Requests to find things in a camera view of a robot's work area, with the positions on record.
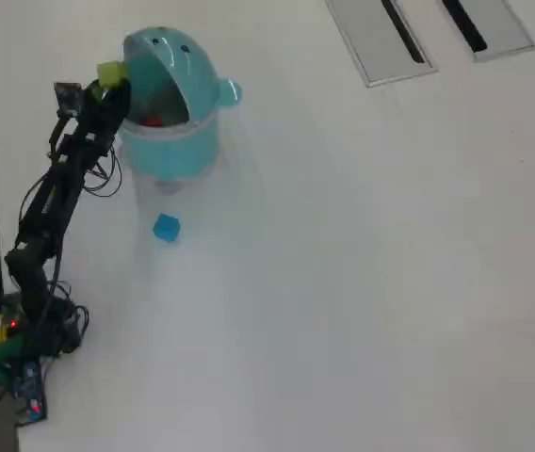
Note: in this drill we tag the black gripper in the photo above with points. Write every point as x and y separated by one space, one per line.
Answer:
98 124

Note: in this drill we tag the green lego block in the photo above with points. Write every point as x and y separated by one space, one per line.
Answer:
112 74

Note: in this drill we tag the red lego block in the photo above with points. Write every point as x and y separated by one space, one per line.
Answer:
153 121

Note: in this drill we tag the blue lego block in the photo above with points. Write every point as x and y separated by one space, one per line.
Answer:
166 228

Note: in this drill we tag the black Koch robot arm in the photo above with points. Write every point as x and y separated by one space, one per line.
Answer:
48 207

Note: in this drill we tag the teal whale-shaped bin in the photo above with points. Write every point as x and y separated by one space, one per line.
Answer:
173 150

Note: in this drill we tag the yellow small object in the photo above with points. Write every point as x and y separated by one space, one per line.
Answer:
0 334

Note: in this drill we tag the blue controller circuit board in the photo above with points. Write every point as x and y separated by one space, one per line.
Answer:
29 391

